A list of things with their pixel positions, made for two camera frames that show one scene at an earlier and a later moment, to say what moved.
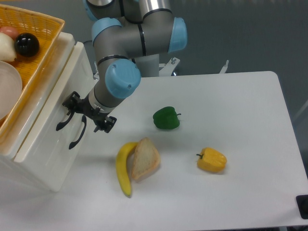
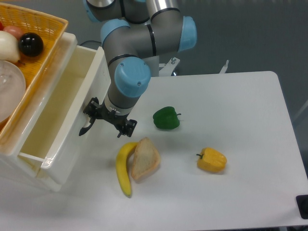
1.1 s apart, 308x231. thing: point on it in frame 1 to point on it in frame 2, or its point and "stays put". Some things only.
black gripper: (74, 103) to (94, 109)
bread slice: (146, 159) stays put
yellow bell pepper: (211, 160) stays put
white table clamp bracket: (223, 70) stays put
